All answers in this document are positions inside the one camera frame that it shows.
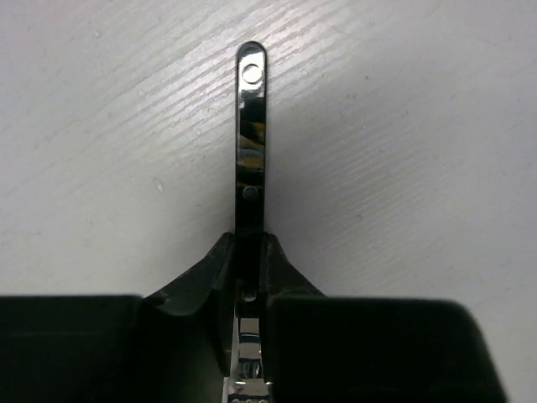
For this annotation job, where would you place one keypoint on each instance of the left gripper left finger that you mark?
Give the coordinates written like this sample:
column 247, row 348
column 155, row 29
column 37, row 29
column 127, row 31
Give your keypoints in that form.
column 171, row 346

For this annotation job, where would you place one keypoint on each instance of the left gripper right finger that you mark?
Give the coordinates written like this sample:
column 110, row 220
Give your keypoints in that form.
column 318, row 348

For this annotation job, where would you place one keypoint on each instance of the black handled fork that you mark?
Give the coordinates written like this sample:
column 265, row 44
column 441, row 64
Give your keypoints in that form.
column 245, row 382

